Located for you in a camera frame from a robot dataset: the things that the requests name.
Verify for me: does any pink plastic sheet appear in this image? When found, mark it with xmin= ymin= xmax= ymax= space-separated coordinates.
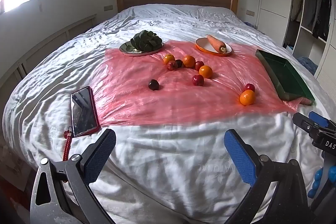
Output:
xmin=93 ymin=39 xmax=305 ymax=127

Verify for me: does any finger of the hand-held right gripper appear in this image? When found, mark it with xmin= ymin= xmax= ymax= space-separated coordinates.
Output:
xmin=293 ymin=112 xmax=319 ymax=135
xmin=308 ymin=111 xmax=336 ymax=132

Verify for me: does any patterned round plate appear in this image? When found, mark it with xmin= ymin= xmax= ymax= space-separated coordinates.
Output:
xmin=119 ymin=40 xmax=164 ymax=56

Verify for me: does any person's right hand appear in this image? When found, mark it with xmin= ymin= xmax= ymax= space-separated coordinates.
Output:
xmin=308 ymin=166 xmax=325 ymax=199

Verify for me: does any orange-rimmed white dish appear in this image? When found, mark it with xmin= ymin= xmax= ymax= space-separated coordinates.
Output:
xmin=196 ymin=38 xmax=233 ymax=57

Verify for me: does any red braided lanyard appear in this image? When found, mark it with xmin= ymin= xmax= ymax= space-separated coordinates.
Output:
xmin=62 ymin=126 xmax=75 ymax=161

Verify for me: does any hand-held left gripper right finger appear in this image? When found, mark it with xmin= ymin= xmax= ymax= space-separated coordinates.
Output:
xmin=224 ymin=129 xmax=315 ymax=224

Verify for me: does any blue folded blanket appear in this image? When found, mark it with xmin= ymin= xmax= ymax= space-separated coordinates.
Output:
xmin=298 ymin=56 xmax=318 ymax=75

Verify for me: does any green metal tray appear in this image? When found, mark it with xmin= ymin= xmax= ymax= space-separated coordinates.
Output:
xmin=255 ymin=49 xmax=315 ymax=105

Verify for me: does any dark green leafy vegetable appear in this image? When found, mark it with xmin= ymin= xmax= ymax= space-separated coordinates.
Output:
xmin=130 ymin=30 xmax=162 ymax=52

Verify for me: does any carrot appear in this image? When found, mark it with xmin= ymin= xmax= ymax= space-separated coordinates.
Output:
xmin=207 ymin=34 xmax=227 ymax=53

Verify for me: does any black hanging garment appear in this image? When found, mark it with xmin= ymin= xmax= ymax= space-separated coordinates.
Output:
xmin=314 ymin=0 xmax=332 ymax=41

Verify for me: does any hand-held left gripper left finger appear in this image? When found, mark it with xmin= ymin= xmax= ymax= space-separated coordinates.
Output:
xmin=30 ymin=128 xmax=117 ymax=224

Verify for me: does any grey hanging garment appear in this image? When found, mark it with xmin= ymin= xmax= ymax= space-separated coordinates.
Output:
xmin=306 ymin=0 xmax=319 ymax=30

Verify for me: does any smartphone in red case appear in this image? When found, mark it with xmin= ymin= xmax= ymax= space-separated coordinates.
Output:
xmin=70 ymin=86 xmax=100 ymax=138

